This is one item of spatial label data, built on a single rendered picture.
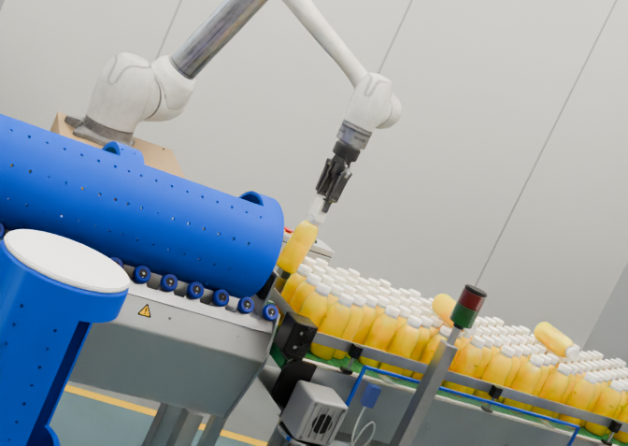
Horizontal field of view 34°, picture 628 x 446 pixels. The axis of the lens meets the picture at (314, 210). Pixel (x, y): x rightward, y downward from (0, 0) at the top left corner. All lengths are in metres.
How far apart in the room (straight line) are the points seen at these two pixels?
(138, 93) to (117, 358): 0.87
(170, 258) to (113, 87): 0.74
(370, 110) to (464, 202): 3.27
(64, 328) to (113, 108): 1.13
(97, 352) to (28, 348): 0.52
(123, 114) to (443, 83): 3.00
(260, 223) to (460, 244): 3.60
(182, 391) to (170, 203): 0.55
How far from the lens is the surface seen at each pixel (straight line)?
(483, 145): 6.00
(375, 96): 2.81
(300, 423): 2.61
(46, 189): 2.41
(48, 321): 2.12
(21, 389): 2.18
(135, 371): 2.69
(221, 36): 3.21
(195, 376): 2.73
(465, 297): 2.64
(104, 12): 5.32
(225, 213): 2.56
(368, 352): 2.77
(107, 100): 3.12
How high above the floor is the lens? 1.68
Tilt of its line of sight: 9 degrees down
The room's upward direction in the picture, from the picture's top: 25 degrees clockwise
